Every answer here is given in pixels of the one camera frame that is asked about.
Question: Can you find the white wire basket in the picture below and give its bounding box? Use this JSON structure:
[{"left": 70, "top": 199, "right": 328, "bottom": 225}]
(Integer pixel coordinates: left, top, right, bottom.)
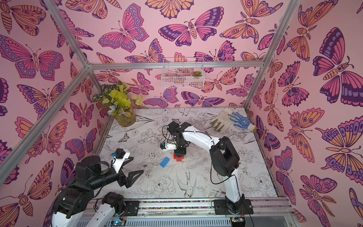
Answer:
[{"left": 160, "top": 57, "right": 205, "bottom": 89}]

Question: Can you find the potted green plant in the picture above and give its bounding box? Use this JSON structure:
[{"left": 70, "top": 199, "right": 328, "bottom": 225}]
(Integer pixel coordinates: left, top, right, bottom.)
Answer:
[{"left": 92, "top": 82, "right": 143, "bottom": 127}]

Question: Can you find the aluminium rail with beads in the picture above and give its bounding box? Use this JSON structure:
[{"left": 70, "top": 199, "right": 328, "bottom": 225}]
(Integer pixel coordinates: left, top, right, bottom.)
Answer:
[{"left": 60, "top": 197, "right": 293, "bottom": 218}]

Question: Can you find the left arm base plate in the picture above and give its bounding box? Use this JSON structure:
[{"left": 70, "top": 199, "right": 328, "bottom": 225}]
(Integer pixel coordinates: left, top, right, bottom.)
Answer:
[{"left": 122, "top": 201, "right": 140, "bottom": 217}]

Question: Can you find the long blue lego brick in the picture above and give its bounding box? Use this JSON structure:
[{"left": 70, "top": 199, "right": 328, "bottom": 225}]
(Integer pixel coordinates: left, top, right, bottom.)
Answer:
[{"left": 160, "top": 157, "right": 170, "bottom": 168}]

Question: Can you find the white vented cable duct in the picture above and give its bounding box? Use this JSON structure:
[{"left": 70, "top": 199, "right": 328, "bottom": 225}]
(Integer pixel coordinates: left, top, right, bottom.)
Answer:
[{"left": 76, "top": 217, "right": 232, "bottom": 227}]

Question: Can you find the long red lego brick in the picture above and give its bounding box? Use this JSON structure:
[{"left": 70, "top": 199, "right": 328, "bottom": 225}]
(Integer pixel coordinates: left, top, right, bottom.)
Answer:
[{"left": 174, "top": 155, "right": 184, "bottom": 162}]

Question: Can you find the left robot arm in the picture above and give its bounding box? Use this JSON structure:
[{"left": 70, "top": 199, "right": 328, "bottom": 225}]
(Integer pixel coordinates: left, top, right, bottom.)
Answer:
[{"left": 52, "top": 153, "right": 144, "bottom": 227}]

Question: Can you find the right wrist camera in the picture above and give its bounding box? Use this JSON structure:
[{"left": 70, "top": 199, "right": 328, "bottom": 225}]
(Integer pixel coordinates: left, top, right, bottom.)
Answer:
[{"left": 160, "top": 142, "right": 177, "bottom": 150}]

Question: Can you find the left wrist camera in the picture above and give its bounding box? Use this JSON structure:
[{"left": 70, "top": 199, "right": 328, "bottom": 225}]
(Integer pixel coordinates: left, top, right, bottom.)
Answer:
[{"left": 111, "top": 148, "right": 130, "bottom": 173}]

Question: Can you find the green beige work glove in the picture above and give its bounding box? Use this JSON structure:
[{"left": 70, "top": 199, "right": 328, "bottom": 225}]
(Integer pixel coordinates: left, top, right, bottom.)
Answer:
[{"left": 210, "top": 108, "right": 233, "bottom": 133}]

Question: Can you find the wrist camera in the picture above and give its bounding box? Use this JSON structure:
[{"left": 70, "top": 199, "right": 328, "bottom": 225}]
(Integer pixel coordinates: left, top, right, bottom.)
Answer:
[
  {"left": 160, "top": 142, "right": 177, "bottom": 150},
  {"left": 111, "top": 148, "right": 130, "bottom": 173}
]

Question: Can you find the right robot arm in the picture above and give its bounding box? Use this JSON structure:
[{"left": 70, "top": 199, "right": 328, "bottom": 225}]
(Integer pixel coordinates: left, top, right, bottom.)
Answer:
[{"left": 160, "top": 122, "right": 247, "bottom": 214}]

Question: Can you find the blue work glove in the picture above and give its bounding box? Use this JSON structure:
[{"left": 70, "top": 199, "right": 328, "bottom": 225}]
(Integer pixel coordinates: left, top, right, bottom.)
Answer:
[{"left": 229, "top": 112, "right": 256, "bottom": 132}]

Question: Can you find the small succulent in basket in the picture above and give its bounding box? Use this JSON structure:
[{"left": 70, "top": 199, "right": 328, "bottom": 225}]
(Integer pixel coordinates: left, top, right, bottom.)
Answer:
[{"left": 193, "top": 72, "right": 202, "bottom": 77}]

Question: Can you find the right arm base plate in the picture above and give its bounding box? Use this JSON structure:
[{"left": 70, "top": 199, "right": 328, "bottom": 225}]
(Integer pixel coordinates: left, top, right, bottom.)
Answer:
[{"left": 212, "top": 199, "right": 254, "bottom": 215}]

